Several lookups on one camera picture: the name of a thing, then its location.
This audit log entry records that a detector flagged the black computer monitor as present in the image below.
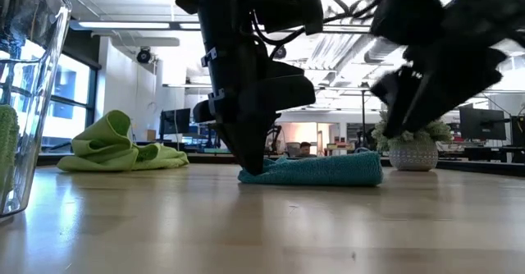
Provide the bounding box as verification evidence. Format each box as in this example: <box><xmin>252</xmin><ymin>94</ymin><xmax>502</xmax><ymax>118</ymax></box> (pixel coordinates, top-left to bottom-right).
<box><xmin>458</xmin><ymin>107</ymin><xmax>508</xmax><ymax>142</ymax></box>
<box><xmin>510</xmin><ymin>115</ymin><xmax>525</xmax><ymax>148</ymax></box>
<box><xmin>158</xmin><ymin>107</ymin><xmax>192</xmax><ymax>138</ymax></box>

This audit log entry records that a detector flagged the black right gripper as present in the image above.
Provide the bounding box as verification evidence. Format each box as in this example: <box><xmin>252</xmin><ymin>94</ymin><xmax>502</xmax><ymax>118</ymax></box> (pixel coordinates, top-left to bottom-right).
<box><xmin>370</xmin><ymin>39</ymin><xmax>508</xmax><ymax>139</ymax></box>

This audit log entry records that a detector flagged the large office window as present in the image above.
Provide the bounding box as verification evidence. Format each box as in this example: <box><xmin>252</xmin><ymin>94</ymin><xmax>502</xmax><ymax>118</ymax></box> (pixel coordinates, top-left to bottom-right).
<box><xmin>40</xmin><ymin>35</ymin><xmax>99</xmax><ymax>152</ymax></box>

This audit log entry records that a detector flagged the person at desk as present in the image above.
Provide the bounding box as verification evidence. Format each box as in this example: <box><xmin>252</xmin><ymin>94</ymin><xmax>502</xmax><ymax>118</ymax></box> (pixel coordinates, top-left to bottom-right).
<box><xmin>294</xmin><ymin>141</ymin><xmax>317</xmax><ymax>159</ymax></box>

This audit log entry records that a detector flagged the clear plastic basket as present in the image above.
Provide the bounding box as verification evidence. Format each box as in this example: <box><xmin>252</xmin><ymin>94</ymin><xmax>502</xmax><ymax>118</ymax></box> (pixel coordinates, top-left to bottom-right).
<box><xmin>0</xmin><ymin>0</ymin><xmax>73</xmax><ymax>220</ymax></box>

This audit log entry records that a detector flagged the black aluminium table frame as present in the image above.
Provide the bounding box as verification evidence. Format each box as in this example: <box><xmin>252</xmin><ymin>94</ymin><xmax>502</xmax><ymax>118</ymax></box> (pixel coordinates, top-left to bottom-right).
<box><xmin>34</xmin><ymin>153</ymin><xmax>525</xmax><ymax>179</ymax></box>

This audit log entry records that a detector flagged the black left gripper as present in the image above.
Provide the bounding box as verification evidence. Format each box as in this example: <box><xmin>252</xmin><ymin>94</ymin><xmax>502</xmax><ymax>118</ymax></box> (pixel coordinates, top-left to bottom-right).
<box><xmin>175</xmin><ymin>0</ymin><xmax>280</xmax><ymax>176</ymax></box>

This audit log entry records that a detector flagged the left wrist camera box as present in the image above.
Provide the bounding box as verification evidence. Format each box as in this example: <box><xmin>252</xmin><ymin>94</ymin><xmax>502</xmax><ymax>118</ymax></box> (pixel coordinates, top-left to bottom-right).
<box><xmin>252</xmin><ymin>60</ymin><xmax>317</xmax><ymax>112</ymax></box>

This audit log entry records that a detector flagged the teal microfiber towel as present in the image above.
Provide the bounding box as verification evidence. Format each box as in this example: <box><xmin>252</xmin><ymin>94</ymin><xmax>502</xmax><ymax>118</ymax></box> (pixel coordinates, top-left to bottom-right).
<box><xmin>237</xmin><ymin>148</ymin><xmax>385</xmax><ymax>187</ymax></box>

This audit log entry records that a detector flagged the artificial green potted plant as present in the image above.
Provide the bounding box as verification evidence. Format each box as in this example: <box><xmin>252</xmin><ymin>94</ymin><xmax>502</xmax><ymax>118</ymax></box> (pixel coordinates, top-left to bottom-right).
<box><xmin>371</xmin><ymin>109</ymin><xmax>454</xmax><ymax>172</ymax></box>

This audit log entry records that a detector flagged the lime green microfiber towel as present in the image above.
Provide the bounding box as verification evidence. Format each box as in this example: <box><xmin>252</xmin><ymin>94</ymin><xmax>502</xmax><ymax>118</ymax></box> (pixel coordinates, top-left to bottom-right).
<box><xmin>56</xmin><ymin>109</ymin><xmax>190</xmax><ymax>173</ymax></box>

